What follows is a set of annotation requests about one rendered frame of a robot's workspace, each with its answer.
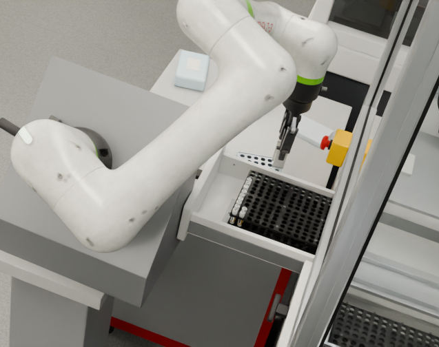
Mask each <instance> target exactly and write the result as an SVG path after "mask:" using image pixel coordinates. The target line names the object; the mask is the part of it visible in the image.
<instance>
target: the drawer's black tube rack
mask: <svg viewBox="0 0 439 347"><path fill-rule="evenodd" d="M258 175H260V176H262V177H260V176H258ZM257 178H258V179H260V180H257ZM265 178H268V179H265ZM273 180H275V182H273ZM263 181H266V182H263ZM280 182H281V183H282V184H279V183H280ZM271 184H274V185H271ZM286 185H289V187H287V186H286ZM277 186H280V187H277ZM295 188H297V189H298V190H296V189H295ZM285 189H288V190H285ZM294 191H295V192H296V193H294ZM302 191H305V192H302ZM309 193H311V194H312V195H310V194H309ZM301 194H303V195H304V196H302V195H301ZM316 196H319V197H316ZM308 197H311V198H308ZM323 198H326V200H324V199H323ZM315 199H317V200H318V201H316V200H315ZM330 200H331V201H332V200H333V198H330V197H327V196H324V195H321V194H319V193H316V192H313V191H310V190H307V189H304V188H302V187H298V186H296V185H293V184H290V183H288V182H284V181H282V180H279V179H276V178H273V177H271V176H267V175H265V174H262V173H259V172H257V174H256V175H255V179H254V181H253V183H252V185H251V187H250V189H249V192H248V193H247V197H246V199H245V201H244V203H243V206H242V207H241V209H242V208H243V207H247V212H246V214H245V217H244V218H241V217H240V216H239V214H240V212H241V211H240V212H238V217H237V218H236V219H235V221H234V224H231V223H230V218H231V216H230V218H229V220H228V222H227V223H228V224H230V225H233V226H235V227H238V228H241V229H244V230H246V231H249V232H252V233H255V234H257V235H261V236H263V237H265V238H269V239H271V240H274V241H277V242H280V243H282V244H286V245H288V246H291V247H294V248H296V249H299V250H301V251H304V252H307V253H311V254H312V255H315V254H316V250H317V248H318V244H319V241H320V237H321V235H322V232H323V228H324V225H325V222H326V219H327V215H328V213H329V208H330V204H331V202H330ZM322 202H325V203H322ZM238 219H239V220H243V223H242V225H241V227H239V226H238V225H237V223H238Z"/></svg>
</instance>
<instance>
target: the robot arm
mask: <svg viewBox="0 0 439 347"><path fill-rule="evenodd" d="M176 18H177V21H178V24H179V26H180V28H181V29H182V31H183V33H184V34H185V35H186V36H187V37H188V38H189V39H191V40H192V41H193V42H194V43H195V44H197V46H199V47H200V49H202V50H203V51H204V52H205V53H206V54H207V55H208V56H210V57H211V58H212V60H213V61H214V62H215V63H216V64H217V67H218V76H217V79H216V80H215V81H214V83H213V84H212V85H211V86H210V87H209V88H208V89H207V90H206V91H205V92H204V93H203V94H202V95H201V96H200V97H199V98H198V99H197V100H196V101H195V103H193V104H192V105H191V106H190V107H189V108H188V109H187V110H186V111H185V112H184V113H183V114H182V115H181V116H180V117H179V118H177V119H176V120H175V121H174V122H173V123H172V124H171V125H170V126H169V127H168V128H167V129H166V130H165V131H164V132H162V133H161V134H160V135H159V136H157V137H156V138H155V139H154V140H153V141H152V142H151V143H149V144H148V145H147V146H146V147H144V148H143V149H142V150H140V152H138V153H137V154H136V155H134V156H133V157H131V158H130V159H129V160H128V161H127V162H125V163H124V164H122V165H121V166H120V167H119V168H117V169H114V170H111V169H112V153H111V150H110V147H109V145H108V144H107V142H106V141H105V139H104V138H103V137H102V136H101V135H100V134H98V133H96V132H95V131H93V130H91V129H88V128H86V127H71V126H69V125H65V124H63V123H62V122H61V120H60V119H58V118H57V117H55V116H53V115H51V116H50V117H49V119H41V120H35V121H32V122H30V123H28V124H27V125H25V126H24V127H22V128H20V127H17V126H16V125H15V124H13V123H11V122H10V121H8V120H6V119H5V118H3V117H2V118H0V128H2V129H3V130H5V131H6V132H8V133H9V134H12V135H13V136H14V140H13V141H12V146H11V150H10V157H11V161H12V166H13V167H14V170H15V171H16V173H17V174H18V175H19V177H20V178H21V179H22V180H23V181H24V182H25V183H26V184H27V185H28V186H29V187H30V188H32V189H33V190H34V191H35V192H36V193H37V194H38V195H39V196H40V197H41V198H42V199H43V200H44V201H45V202H46V203H47V204H48V206H49V207H50V208H51V209H52V210H53V211H54V212H55V213H56V214H57V216H58V217H59V218H60V219H61V221H62V222H63V223H64V224H65V225H66V227H67V228H69V230H70V231H71V232H72V233H73V234H74V236H75V237H76V238H77V239H78V241H79V242H80V243H81V244H82V245H83V246H85V247H87V248H88V249H90V250H93V251H96V252H99V253H110V252H114V251H118V250H120V249H122V248H123V247H125V246H126V245H128V244H129V243H130V242H131V241H132V239H133V238H134V237H135V236H136V234H137V233H138V232H139V231H140V230H141V229H142V228H143V226H144V225H145V224H146V223H147V221H148V220H149V219H150V218H151V217H152V216H153V215H154V214H155V213H156V212H157V211H158V209H159V208H160V207H161V206H162V204H163V203H164V202H165V201H166V200H167V199H168V198H169V197H170V196H171V195H172V194H173V193H174V192H175V191H176V190H177V189H178V188H179V187H180V186H181V185H182V184H183V183H184V182H185V181H186V180H187V179H188V178H189V177H190V176H191V175H192V174H193V173H194V172H195V171H196V170H197V169H199V168H200V167H201V166H202V165H203V164H204V163H205V162H207V161H208V160H209V159H210V158H211V157H212V156H213V155H214V154H215V153H216V152H218V151H219V150H220V149H221V148H223V147H224V146H225V145H226V144H227V143H228V142H229V141H231V140H232V139H233V138H235V137H236V136H237V135H239V134H240V133H241V132H242V131H244V130H245V129H246V128H248V127H249V126H250V125H251V124H253V123H254V122H256V121H257V120H258V119H260V118H262V117H263V116H264V115H266V114H267V113H268V112H270V111H272V110H273V109H274V108H275V107H277V106H279V105H280V104H281V103H282V104H283V106H284V107H285V113H284V116H283V120H282V123H281V126H280V130H279V133H280V135H279V139H280V140H278V141H277V144H276V148H275V150H274V155H273V157H272V161H273V164H272V167H275V168H279V169H283V167H284V164H285V161H286V158H287V154H289V153H290V150H291V148H292V145H293V143H294V139H295V137H296V135H297V133H298V124H299V122H300V120H301V115H300V114H303V113H305V112H308V111H309V110H310V108H311V106H312V102H313V101H314V100H316V99H317V98H318V96H319V95H320V92H321V91H327V87H323V86H322V84H323V79H324V77H325V74H326V71H327V68H328V67H329V64H330V63H331V61H332V60H333V58H334V57H335V55H336V53H337V50H338V39H337V36H336V33H335V32H334V31H333V29H332V28H331V27H330V26H328V25H327V24H325V23H322V22H320V21H315V20H313V19H309V18H307V17H304V16H301V15H299V14H296V13H294V12H291V11H289V10H287V9H286V8H284V7H282V6H280V5H278V4H277V3H274V2H271V1H262V2H256V1H252V0H178V3H177V7H176Z"/></svg>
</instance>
